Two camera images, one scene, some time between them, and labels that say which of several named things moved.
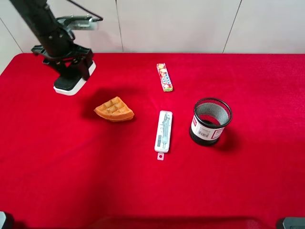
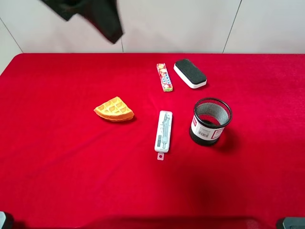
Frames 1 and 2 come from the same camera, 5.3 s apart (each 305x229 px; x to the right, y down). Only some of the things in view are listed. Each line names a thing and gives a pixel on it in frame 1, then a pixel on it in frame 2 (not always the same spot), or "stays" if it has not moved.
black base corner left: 3,219 stays
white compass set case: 163,136 stays
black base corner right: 294,223 stays
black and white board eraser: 70,86 -> 193,76
